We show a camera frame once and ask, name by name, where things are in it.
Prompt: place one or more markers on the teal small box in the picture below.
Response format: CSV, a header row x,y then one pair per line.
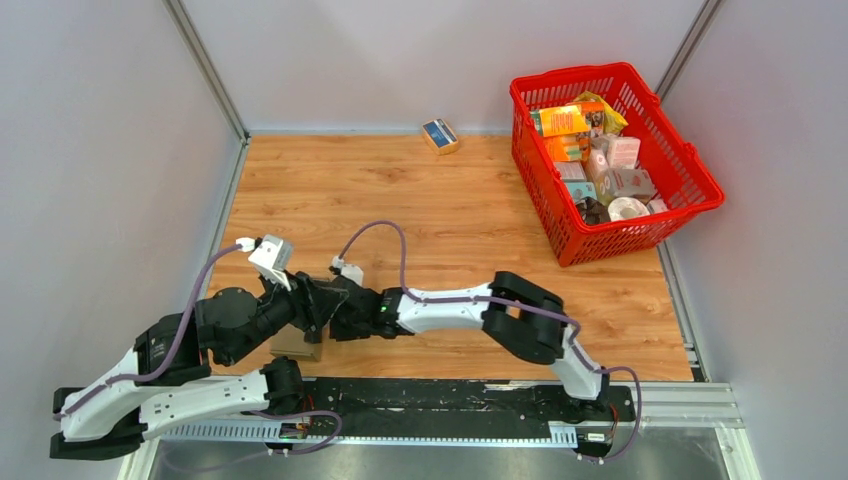
x,y
579,191

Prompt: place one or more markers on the right aluminium wall post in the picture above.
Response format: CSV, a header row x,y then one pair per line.
x,y
698,28

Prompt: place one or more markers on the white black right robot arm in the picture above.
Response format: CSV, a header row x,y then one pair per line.
x,y
525,319

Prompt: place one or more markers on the white tape roll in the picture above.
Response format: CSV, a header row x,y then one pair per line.
x,y
627,208

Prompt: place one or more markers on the brown cardboard box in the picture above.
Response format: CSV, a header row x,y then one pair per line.
x,y
296,344

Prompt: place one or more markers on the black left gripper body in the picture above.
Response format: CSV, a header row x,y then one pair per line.
x,y
299,305

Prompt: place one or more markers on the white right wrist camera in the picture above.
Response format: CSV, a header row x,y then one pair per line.
x,y
350,271

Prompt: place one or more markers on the aluminium wall post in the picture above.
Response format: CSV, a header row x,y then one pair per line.
x,y
698,28
185,26

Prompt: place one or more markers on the red plastic shopping basket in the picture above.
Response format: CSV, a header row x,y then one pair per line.
x,y
683,182

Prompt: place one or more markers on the pink patterned box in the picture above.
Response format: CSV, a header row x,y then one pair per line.
x,y
633,183

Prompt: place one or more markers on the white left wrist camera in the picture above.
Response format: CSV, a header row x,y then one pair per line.
x,y
269,255

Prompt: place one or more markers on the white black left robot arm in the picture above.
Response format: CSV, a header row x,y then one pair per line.
x,y
160,384

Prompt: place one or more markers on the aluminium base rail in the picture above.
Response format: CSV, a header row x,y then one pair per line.
x,y
381,411

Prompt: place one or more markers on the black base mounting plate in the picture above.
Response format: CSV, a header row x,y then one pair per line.
x,y
314,427

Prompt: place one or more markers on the yellow snack bag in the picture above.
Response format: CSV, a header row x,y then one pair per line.
x,y
606,112

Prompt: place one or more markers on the left aluminium wall post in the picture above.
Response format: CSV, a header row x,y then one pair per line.
x,y
185,26

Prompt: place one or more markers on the orange snack packet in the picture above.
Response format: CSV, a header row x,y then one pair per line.
x,y
575,118

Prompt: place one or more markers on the orange juice carton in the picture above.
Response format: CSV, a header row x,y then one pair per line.
x,y
567,148

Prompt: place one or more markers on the brown chocolate packet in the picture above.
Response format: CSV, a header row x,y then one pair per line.
x,y
592,212

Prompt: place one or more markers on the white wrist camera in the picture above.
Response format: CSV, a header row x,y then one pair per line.
x,y
350,271
269,255

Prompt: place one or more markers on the pink white tissue pack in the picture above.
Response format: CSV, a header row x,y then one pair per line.
x,y
623,152

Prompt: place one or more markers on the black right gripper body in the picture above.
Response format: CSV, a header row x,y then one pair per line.
x,y
345,326

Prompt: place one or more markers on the small blue yellow box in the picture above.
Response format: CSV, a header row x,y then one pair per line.
x,y
440,137

